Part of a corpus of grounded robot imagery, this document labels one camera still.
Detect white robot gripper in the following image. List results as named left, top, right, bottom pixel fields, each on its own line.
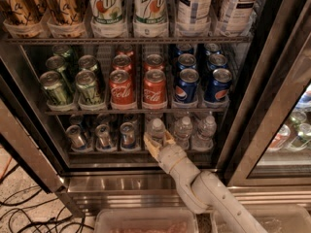
left=144, top=130, right=191, bottom=179

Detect clear water bottle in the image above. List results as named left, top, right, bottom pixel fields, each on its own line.
left=173, top=116, right=192, bottom=150
left=191, top=116, right=217, bottom=151
left=147, top=118, right=165, bottom=144

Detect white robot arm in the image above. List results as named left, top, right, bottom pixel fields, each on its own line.
left=144, top=131, right=267, bottom=233

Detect steel fridge door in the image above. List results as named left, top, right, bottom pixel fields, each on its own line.
left=225, top=32, right=311, bottom=187

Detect silver can bottom right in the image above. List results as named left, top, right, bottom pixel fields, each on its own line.
left=120, top=122, right=136, bottom=150

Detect silver can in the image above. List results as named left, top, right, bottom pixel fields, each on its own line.
left=95, top=124, right=115, bottom=150
left=66, top=125, right=87, bottom=150
left=120, top=122, right=136, bottom=150

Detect red Coca-Cola can front right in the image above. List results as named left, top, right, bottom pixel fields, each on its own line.
left=143, top=69, right=166, bottom=105

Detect red coca-cola can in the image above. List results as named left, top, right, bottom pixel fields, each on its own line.
left=144, top=53, right=165, bottom=71
left=112, top=54, right=133, bottom=74
left=143, top=69, right=166, bottom=105
left=109, top=70, right=134, bottom=109

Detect blue Pepsi can front left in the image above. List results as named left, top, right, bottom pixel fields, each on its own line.
left=175, top=68, right=199, bottom=104

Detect blue pepsi can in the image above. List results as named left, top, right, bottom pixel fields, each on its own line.
left=207, top=53, right=227, bottom=71
left=177, top=53, right=196, bottom=71
left=204, top=68, right=232, bottom=102
left=175, top=68, right=199, bottom=104

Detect silver can bottom middle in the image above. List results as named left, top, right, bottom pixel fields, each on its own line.
left=95, top=124, right=115, bottom=150

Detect red Coca-Cola can front left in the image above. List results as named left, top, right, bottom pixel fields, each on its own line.
left=109, top=70, right=134, bottom=109

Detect blue Pepsi can front right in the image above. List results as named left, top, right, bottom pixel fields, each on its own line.
left=204, top=68, right=232, bottom=102

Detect silver can bottom left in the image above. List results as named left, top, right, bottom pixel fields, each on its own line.
left=66, top=125, right=87, bottom=150

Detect clear plastic bin left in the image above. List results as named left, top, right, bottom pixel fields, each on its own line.
left=93, top=207, right=199, bottom=233

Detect clear plastic bin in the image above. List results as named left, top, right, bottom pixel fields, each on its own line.
left=210, top=204, right=311, bottom=233
left=93, top=207, right=199, bottom=233

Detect green soda can front right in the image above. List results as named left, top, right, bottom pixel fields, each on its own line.
left=75, top=70, right=103, bottom=105

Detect green soda can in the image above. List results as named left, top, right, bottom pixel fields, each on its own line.
left=78, top=54, right=105, bottom=88
left=46, top=55, right=74, bottom=92
left=75, top=70, right=103, bottom=105
left=40, top=71, right=73, bottom=106

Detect green soda can front left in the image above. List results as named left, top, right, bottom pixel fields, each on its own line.
left=40, top=71, right=73, bottom=106

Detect clear plastic bin right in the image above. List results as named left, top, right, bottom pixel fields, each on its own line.
left=210, top=204, right=311, bottom=233

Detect white 7UP can right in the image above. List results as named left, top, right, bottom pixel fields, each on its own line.
left=134, top=0, right=166, bottom=24

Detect white 7up can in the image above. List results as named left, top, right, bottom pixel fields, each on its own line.
left=134, top=0, right=166, bottom=24
left=89, top=0, right=123, bottom=24

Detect white tea can left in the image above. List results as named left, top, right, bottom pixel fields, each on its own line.
left=177, top=0, right=212, bottom=24

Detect white tea can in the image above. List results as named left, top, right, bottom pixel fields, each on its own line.
left=219, top=0, right=256, bottom=24
left=177, top=0, right=212, bottom=24

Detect white 7UP can left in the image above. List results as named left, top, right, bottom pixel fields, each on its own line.
left=89, top=0, right=123, bottom=24

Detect white tea can right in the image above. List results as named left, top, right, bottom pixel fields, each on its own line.
left=219, top=0, right=256, bottom=24

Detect gold LaCroix can right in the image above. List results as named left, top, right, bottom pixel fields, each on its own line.
left=46, top=0, right=86, bottom=25

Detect gold lacroix can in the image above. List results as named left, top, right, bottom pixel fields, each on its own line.
left=0, top=0, right=47, bottom=26
left=46, top=0, right=86, bottom=25

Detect gold LaCroix can left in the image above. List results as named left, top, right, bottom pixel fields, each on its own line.
left=0, top=0, right=47, bottom=26

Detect black floor cables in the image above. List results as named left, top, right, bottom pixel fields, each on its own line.
left=0, top=163, right=95, bottom=233

